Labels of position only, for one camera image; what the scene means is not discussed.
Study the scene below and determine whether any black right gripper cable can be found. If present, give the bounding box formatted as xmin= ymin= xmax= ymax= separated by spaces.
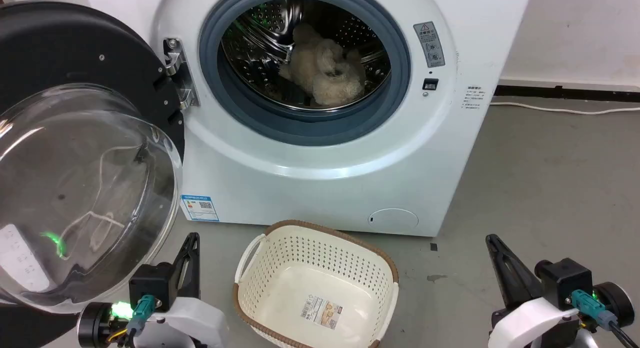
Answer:
xmin=606 ymin=322 xmax=640 ymax=348

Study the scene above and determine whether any white front-load washing machine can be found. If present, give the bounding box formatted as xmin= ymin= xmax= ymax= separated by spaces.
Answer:
xmin=82 ymin=0 xmax=533 ymax=238

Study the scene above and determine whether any small printed text label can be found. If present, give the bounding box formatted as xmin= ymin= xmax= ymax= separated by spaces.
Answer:
xmin=462 ymin=85 xmax=485 ymax=111

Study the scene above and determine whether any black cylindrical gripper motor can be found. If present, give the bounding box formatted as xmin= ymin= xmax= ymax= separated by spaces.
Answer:
xmin=77 ymin=302 xmax=117 ymax=347
xmin=592 ymin=281 xmax=635 ymax=330

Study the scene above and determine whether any white floor cable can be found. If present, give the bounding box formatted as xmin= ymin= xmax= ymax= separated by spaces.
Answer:
xmin=490 ymin=101 xmax=640 ymax=115

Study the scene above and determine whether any black right cylindrical gripper motor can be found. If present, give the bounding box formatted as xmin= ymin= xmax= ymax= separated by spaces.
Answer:
xmin=592 ymin=281 xmax=635 ymax=330

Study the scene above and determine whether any teal right cable connector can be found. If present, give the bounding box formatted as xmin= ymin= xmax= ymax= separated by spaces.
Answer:
xmin=570 ymin=289 xmax=619 ymax=332

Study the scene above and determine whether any white label sticker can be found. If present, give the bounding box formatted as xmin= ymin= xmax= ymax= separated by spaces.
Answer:
xmin=0 ymin=223 xmax=51 ymax=294

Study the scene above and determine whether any grey warning sticker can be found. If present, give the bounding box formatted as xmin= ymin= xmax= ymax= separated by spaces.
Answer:
xmin=413 ymin=21 xmax=446 ymax=69

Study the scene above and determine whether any black baseboard strip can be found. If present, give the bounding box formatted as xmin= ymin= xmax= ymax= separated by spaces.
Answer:
xmin=492 ymin=84 xmax=640 ymax=104

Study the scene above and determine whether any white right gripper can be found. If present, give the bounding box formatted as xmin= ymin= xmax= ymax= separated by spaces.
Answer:
xmin=485 ymin=234 xmax=582 ymax=348

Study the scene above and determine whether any washer door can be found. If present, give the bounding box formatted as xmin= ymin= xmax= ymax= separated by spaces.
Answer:
xmin=0 ymin=0 xmax=186 ymax=348

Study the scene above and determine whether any black left cylindrical gripper motor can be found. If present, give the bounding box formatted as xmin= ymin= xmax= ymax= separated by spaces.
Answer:
xmin=77 ymin=302 xmax=117 ymax=347

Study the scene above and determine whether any blue energy label sticker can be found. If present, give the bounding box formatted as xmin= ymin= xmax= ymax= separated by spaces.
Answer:
xmin=180 ymin=194 xmax=221 ymax=223

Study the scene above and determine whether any teal cable connector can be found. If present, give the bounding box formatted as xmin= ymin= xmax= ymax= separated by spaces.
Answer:
xmin=570 ymin=289 xmax=619 ymax=332
xmin=125 ymin=294 xmax=157 ymax=339

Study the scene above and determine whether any round filter cover flap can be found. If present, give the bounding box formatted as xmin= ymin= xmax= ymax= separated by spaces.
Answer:
xmin=368 ymin=208 xmax=420 ymax=234

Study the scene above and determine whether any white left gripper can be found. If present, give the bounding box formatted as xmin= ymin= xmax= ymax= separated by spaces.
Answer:
xmin=134 ymin=233 xmax=229 ymax=348

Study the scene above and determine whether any metal door hinge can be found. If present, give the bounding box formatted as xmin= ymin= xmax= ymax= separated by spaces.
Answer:
xmin=162 ymin=38 xmax=201 ymax=110

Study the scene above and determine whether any steel perforated drum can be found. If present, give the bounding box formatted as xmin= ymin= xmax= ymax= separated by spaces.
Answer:
xmin=220 ymin=0 xmax=392 ymax=111

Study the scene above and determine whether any teal left cable connector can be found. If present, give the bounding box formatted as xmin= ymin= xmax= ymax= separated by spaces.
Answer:
xmin=125 ymin=294 xmax=157 ymax=339

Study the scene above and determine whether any beige plush toy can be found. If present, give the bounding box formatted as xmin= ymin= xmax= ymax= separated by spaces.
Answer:
xmin=278 ymin=22 xmax=367 ymax=107

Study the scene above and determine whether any cream plastic laundry basket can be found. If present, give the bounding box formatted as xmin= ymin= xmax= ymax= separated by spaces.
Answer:
xmin=232 ymin=219 xmax=400 ymax=348

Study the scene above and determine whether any printed basket product label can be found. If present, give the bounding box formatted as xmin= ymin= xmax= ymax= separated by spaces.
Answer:
xmin=300 ymin=295 xmax=344 ymax=330

